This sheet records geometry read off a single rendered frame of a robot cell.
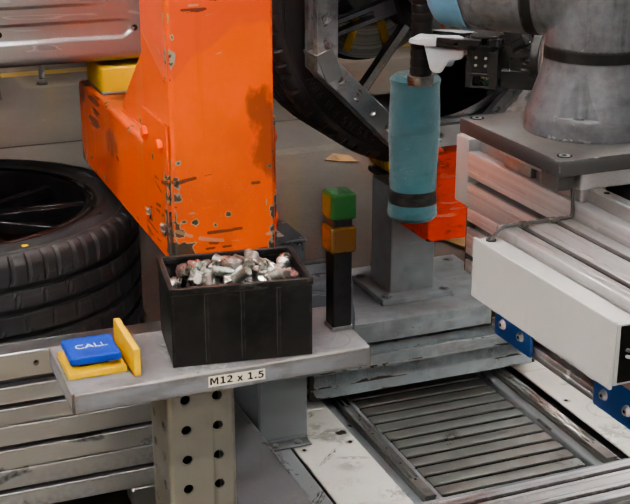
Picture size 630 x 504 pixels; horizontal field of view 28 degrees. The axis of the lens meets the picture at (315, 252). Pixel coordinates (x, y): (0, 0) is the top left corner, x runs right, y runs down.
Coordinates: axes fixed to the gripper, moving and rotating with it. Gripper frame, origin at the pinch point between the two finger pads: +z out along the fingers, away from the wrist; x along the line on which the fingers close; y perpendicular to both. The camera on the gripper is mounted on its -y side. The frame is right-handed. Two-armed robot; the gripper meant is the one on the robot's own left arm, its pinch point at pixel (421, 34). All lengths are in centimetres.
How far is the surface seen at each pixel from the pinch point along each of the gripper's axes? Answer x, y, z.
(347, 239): -34.5, 23.8, -1.4
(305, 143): 222, 83, 119
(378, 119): 15.9, 18.7, 13.1
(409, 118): 7.6, 15.8, 4.3
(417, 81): -2.2, 7.2, -0.3
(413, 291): 37, 59, 13
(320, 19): 7.9, 0.0, 21.0
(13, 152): 169, 83, 211
